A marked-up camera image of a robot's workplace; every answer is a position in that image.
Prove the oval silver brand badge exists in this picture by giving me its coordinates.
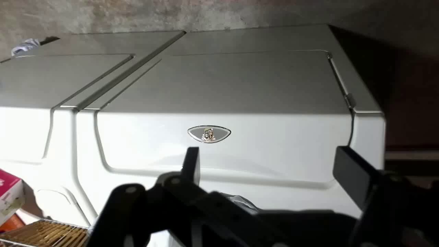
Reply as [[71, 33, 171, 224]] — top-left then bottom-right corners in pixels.
[[188, 125, 232, 144]]

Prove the pink white box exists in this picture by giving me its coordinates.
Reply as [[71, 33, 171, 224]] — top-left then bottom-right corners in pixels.
[[0, 169, 23, 225]]

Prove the white right washing machine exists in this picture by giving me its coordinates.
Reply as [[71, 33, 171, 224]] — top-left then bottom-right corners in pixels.
[[75, 26, 385, 217]]

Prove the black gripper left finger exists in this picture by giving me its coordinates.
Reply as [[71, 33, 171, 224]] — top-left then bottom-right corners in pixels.
[[181, 147, 199, 184]]

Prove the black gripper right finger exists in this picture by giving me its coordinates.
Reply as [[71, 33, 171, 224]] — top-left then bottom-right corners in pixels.
[[332, 146, 385, 211]]

